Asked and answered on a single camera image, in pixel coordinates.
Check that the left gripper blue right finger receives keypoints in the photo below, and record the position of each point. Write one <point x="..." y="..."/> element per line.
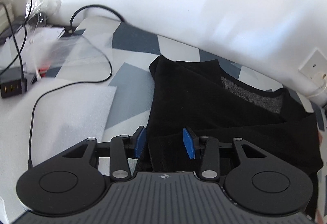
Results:
<point x="191" y="143"/>

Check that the black charger hub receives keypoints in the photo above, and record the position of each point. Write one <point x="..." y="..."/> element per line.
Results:
<point x="13" y="83"/>

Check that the black shirt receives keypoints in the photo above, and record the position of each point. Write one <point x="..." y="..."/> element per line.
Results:
<point x="203" y="97"/>

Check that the clear plastic bag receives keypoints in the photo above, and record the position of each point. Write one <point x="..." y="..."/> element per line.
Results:
<point x="79" y="55"/>

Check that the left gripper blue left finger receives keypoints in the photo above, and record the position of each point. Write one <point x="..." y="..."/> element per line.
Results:
<point x="138" y="141"/>

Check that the white foam sheet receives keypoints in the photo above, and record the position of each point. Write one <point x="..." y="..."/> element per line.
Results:
<point x="43" y="122"/>

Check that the white wall socket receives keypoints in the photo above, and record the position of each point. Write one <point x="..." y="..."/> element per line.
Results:
<point x="314" y="69"/>

